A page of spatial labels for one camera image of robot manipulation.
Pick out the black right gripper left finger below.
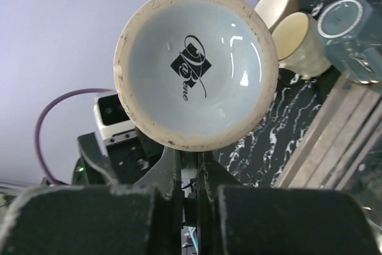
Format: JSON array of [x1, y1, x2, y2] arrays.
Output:
[[1, 148, 179, 254]]

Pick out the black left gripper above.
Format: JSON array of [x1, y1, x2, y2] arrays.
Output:
[[72, 93, 164, 185]]

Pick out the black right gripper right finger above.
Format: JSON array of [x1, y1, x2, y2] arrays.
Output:
[[198, 152, 380, 254]]

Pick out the light grey-blue mug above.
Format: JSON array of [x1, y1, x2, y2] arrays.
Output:
[[113, 0, 278, 152]]

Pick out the cream mug black handle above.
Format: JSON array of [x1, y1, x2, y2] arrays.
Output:
[[272, 11, 331, 79]]

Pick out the slate blue faceted mug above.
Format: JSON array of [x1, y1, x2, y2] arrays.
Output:
[[317, 0, 381, 84]]

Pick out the metal tray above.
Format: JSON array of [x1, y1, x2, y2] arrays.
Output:
[[275, 76, 381, 189]]

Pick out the cream tan bowl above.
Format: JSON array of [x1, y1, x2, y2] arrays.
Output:
[[254, 0, 300, 32]]

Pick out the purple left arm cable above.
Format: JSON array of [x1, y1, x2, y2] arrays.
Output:
[[35, 88, 116, 185]]

